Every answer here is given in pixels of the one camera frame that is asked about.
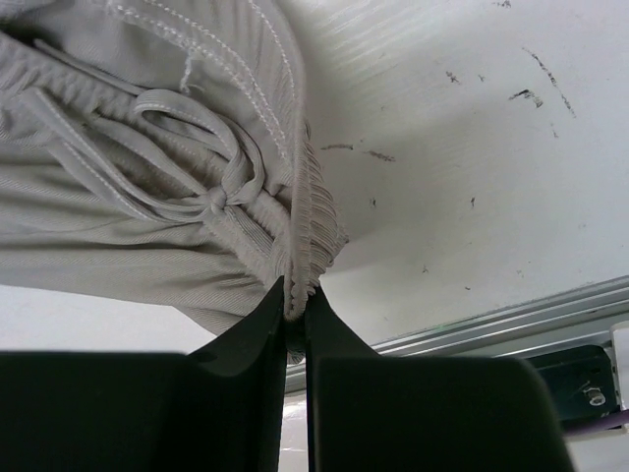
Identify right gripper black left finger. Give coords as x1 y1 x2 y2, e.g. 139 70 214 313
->
1 283 286 471

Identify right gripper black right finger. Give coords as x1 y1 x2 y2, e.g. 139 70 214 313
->
305 290 573 472

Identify grey trousers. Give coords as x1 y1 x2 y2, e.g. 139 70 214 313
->
1 1 347 334

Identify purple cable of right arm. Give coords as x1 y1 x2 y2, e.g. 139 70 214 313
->
562 411 629 440

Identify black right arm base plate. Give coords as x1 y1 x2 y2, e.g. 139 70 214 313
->
527 345 620 422

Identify aluminium frame rails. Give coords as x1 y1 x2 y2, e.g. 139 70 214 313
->
284 274 629 409

